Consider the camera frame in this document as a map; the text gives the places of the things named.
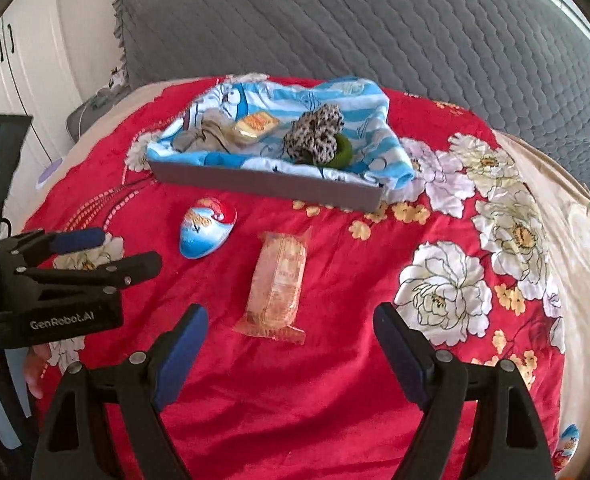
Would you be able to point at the yellow snack packet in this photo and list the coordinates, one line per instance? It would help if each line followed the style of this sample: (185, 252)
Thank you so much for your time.
(255, 125)

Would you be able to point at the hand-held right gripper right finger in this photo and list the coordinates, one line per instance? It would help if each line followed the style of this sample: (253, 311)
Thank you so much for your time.
(400, 345)

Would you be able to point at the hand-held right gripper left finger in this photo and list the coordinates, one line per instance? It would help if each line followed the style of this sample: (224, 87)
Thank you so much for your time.
(185, 340)

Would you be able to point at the clear snack packet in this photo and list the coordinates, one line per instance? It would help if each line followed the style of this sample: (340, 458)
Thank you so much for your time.
(280, 280)

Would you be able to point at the grey quilted headboard cover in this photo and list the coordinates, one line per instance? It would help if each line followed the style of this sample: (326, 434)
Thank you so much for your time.
(375, 25)

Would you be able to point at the white wardrobe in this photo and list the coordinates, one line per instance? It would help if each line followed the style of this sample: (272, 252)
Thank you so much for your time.
(30, 85)

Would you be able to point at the grey storage box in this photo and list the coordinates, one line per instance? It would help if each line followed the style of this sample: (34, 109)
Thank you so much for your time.
(275, 185)

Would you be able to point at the grey bedside stool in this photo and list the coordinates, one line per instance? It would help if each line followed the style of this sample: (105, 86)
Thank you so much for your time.
(92, 110)

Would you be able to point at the blue red toy egg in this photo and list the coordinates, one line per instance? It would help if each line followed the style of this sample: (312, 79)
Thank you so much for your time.
(205, 230)
(567, 440)

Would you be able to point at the red floral blanket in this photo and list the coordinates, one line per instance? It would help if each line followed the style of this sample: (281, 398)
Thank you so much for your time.
(325, 400)

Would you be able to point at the purple round object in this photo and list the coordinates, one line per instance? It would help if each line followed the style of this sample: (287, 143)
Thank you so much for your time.
(50, 172)

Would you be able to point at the leopard print scrunchie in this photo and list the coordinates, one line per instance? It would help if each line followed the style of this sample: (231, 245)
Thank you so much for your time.
(310, 130)

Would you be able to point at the blue striped lined storage box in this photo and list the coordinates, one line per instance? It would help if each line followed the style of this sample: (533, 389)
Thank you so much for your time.
(365, 110)

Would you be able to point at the beige scrunchie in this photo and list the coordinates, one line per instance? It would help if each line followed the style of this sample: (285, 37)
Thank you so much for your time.
(200, 137)

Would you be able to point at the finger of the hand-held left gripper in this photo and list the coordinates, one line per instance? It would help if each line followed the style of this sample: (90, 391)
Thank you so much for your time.
(125, 267)
(75, 241)

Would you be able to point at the green fuzzy scrunchie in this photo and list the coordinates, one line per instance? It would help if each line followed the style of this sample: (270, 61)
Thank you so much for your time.
(342, 155)

